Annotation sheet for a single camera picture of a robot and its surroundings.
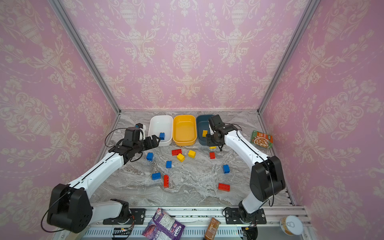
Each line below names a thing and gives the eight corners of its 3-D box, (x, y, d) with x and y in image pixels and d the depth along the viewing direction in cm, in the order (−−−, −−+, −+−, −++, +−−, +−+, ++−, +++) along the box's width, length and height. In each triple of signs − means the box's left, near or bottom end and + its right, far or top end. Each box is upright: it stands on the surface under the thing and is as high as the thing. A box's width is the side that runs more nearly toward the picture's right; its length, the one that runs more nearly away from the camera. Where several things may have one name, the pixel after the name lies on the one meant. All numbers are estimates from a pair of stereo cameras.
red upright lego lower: (164, 188, 85) (163, 187, 83) (164, 176, 90) (163, 174, 87) (169, 188, 85) (168, 186, 83) (169, 176, 90) (168, 174, 88)
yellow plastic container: (171, 146, 102) (170, 141, 98) (174, 120, 117) (174, 115, 113) (197, 146, 102) (197, 141, 98) (197, 120, 117) (197, 115, 113)
